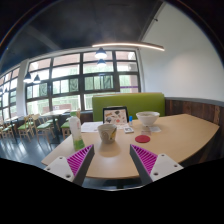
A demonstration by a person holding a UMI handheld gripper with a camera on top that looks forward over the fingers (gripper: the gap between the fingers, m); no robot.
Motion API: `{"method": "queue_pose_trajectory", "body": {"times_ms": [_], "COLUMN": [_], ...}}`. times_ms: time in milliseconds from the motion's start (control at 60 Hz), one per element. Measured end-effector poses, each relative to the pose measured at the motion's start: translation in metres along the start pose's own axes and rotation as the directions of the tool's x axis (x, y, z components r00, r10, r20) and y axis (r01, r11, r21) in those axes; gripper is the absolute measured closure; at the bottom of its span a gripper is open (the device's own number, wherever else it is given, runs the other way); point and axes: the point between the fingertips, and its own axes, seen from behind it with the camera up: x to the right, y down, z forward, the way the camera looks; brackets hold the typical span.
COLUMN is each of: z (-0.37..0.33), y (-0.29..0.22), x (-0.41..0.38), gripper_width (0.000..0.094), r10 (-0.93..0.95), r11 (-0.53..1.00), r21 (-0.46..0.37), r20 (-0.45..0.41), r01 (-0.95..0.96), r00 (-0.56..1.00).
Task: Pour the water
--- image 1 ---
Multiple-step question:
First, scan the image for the dark pendant lamp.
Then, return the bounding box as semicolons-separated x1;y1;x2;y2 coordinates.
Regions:
95;47;107;59

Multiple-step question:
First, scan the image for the large black frame window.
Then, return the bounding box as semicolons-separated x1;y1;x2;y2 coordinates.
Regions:
26;50;140;114

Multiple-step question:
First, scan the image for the small printed card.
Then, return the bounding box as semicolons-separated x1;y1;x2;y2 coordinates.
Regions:
124;127;134;134

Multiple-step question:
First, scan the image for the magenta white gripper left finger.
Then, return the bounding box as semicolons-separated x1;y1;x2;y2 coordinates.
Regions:
45;144;95;186

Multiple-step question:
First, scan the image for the white paper sheet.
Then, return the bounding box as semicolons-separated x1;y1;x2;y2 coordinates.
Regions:
81;121;103;133

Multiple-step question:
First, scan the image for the white ceramic bowl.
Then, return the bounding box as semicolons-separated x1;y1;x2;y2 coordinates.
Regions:
136;111;160;126

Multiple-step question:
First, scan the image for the wooden chair green seat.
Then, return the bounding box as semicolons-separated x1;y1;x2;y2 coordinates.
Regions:
32;114;54;142

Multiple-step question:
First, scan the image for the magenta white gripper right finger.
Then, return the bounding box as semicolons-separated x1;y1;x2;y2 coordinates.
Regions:
130;144;182;185

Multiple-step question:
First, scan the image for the small blue cap bottle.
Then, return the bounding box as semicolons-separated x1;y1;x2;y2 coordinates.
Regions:
129;116;133;126

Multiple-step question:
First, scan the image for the green label plastic bottle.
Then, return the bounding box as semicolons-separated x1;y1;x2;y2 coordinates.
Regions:
69;112;85;151

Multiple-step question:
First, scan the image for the background wooden dining table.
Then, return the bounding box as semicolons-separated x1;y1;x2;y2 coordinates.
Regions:
42;109;68;144

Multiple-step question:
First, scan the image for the long curved ceiling light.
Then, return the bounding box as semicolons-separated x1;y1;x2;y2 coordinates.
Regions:
92;42;165;51

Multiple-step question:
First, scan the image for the white patterned paper cup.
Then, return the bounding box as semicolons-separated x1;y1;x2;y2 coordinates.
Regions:
98;124;117;144

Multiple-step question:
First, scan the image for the green upholstered bench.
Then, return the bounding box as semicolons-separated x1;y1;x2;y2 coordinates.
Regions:
92;93;165;121

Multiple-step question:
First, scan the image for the red round coaster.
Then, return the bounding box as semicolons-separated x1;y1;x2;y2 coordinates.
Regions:
135;135;150;143

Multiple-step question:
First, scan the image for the framed picture menu stand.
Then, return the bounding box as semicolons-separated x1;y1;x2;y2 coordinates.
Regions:
103;106;129;125

